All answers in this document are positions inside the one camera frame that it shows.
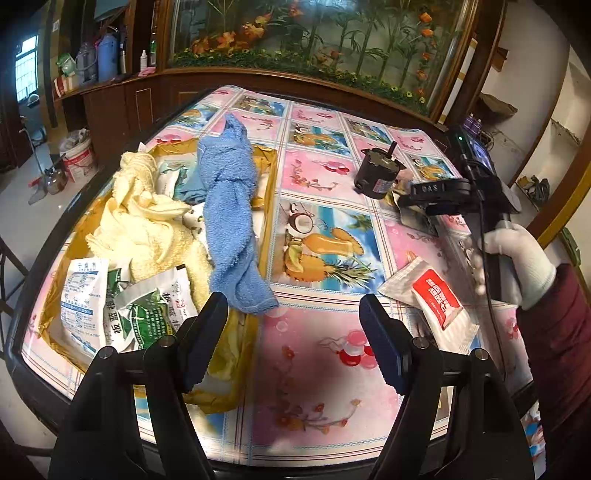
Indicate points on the purple bottles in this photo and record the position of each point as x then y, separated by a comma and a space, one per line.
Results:
472, 123

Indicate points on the black electric motor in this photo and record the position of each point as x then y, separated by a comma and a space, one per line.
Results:
376, 173

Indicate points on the glass kettle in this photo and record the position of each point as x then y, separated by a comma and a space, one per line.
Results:
53, 182

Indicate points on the white blue medicine packet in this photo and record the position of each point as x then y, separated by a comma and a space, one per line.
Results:
81, 304

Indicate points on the white plastic bucket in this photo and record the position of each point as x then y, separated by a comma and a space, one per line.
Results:
79, 159

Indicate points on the brown cardboard box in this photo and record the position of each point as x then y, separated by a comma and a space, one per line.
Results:
265, 166

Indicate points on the small white dropper bottle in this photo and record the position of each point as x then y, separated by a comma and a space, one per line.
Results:
144, 60

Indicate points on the green white medicine packet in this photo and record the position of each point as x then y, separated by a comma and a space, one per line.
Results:
157, 309
113, 323

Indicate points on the person's right hand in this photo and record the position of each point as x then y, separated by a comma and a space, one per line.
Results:
526, 258

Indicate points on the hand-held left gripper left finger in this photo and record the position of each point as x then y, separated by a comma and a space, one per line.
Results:
203, 344

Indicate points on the green snack bag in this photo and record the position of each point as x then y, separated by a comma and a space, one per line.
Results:
66, 64

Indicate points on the dark wooden cabinet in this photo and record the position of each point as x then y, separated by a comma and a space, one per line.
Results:
184, 92

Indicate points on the person's right forearm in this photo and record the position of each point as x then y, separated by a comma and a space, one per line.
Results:
558, 332

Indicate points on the blue terry towel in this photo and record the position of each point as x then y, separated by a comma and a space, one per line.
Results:
228, 207

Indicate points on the white packet teal print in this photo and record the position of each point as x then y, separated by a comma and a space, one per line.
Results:
171, 177

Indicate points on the teal smooth cloth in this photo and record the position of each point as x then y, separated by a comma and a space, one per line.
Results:
191, 189

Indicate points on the aquarium with artificial plants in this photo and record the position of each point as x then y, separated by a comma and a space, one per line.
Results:
346, 41

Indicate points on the clear water bottle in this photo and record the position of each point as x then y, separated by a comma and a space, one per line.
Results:
86, 64

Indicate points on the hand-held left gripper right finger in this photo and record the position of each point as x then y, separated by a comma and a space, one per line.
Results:
383, 344

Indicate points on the yellow terry towel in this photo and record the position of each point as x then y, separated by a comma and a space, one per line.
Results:
147, 230

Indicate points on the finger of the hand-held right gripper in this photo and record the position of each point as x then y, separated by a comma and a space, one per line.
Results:
405, 201

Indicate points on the blue thermos flask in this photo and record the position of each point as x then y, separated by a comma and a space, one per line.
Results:
108, 57

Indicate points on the white tissue pack red label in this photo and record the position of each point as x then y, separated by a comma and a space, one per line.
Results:
434, 295

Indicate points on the white packet spotted print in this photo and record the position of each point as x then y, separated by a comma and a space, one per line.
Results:
194, 226

